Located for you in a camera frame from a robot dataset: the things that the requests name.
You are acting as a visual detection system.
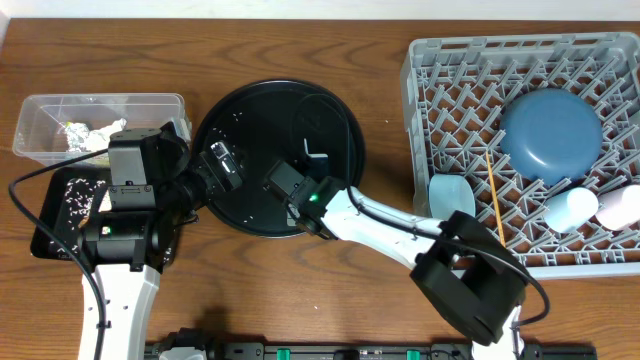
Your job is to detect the round black tray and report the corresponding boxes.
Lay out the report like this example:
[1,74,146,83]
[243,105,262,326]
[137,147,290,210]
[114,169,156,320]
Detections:
[192,79,366,238]

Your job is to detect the grey dishwasher rack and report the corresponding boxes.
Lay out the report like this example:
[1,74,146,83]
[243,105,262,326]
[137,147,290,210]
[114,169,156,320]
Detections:
[400,32,639,279]

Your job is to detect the wooden chopstick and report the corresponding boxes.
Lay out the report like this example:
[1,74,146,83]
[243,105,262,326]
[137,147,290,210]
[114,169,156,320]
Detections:
[485,151,506,248]

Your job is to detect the light blue bowl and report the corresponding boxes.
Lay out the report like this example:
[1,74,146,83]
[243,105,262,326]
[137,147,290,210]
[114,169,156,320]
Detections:
[428,174,476,220]

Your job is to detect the foil snack wrapper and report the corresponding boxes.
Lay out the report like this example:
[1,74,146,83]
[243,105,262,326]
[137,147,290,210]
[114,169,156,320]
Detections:
[63,122,90,152]

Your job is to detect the clear plastic bin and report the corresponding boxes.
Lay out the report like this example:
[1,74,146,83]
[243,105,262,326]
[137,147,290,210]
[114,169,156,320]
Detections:
[13,93,190,166]

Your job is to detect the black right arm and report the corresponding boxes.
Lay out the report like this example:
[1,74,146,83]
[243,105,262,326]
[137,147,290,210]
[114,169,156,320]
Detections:
[264,161,528,359]

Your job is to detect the light blue cup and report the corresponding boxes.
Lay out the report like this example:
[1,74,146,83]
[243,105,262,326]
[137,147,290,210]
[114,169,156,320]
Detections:
[543,187,599,233]

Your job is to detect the dark blue plate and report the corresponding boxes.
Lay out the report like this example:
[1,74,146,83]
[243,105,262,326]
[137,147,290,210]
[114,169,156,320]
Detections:
[500,88,603,187]

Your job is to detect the pink cup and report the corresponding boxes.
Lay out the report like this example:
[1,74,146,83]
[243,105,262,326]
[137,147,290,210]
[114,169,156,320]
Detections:
[595,184,639,231]

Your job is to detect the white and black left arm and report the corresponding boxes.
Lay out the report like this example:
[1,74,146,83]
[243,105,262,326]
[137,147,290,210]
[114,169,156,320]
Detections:
[78,123,243,359]

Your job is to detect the black rectangular tray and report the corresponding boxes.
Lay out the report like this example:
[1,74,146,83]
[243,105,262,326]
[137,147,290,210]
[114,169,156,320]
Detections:
[31,166,185,272]

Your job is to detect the spilled white rice pile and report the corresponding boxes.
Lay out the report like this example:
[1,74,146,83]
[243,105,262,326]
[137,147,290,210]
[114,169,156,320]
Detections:
[52,178,108,255]

